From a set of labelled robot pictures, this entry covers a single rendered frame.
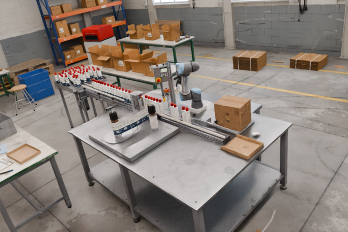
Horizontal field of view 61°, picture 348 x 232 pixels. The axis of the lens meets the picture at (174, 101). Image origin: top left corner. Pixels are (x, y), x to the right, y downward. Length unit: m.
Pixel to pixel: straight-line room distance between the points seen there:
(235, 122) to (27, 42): 8.50
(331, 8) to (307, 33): 0.78
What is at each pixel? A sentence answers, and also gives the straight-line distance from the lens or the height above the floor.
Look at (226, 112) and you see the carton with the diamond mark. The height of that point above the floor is 1.04.
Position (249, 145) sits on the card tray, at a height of 0.83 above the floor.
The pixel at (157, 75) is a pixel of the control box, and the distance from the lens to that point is 3.36.
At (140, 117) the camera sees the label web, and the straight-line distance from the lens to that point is 3.34.
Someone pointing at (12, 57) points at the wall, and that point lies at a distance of 10.49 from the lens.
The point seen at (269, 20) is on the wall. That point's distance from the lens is 8.53.
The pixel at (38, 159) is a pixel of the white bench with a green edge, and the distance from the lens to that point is 3.56.
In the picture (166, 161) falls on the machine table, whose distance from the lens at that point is 2.83.
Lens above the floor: 2.46
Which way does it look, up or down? 24 degrees down
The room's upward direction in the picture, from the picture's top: 9 degrees counter-clockwise
